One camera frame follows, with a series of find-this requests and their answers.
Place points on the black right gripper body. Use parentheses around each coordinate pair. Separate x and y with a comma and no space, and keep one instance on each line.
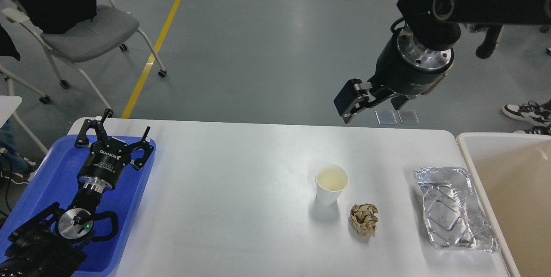
(408,67)

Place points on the blue plastic tray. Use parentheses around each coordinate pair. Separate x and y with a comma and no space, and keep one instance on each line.
(56,181)

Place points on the floor plate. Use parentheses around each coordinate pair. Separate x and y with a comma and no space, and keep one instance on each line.
(386,117)
(408,117)

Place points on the right floor plate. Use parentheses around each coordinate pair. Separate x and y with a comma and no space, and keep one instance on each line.
(408,117)

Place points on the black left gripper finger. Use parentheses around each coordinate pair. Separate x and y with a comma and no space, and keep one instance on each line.
(98,126)
(143,145)

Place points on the crumpled brown paper ball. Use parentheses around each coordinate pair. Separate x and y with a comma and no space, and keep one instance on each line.
(363,219)

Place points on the left floor plate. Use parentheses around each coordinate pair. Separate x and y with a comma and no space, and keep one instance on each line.
(386,117)

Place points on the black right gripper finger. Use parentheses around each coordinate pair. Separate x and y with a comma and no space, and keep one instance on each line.
(356,96)
(399,101)

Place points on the aluminium foil tray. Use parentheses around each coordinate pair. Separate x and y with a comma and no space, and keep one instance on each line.
(451,210)

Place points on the grey office chair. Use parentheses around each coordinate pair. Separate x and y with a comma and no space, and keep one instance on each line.
(90,39)

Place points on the black white sneaker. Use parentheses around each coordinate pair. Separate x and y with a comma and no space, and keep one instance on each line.
(532,112)

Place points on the beige plastic bin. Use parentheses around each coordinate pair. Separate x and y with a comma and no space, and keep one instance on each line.
(512,175)

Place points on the white paper cup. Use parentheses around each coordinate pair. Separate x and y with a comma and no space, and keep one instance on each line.
(331,180)

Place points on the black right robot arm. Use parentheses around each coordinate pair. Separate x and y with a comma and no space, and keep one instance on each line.
(436,23)

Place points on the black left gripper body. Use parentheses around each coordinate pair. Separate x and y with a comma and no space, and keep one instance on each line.
(105,162)

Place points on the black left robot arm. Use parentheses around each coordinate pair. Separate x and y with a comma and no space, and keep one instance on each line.
(76,215)

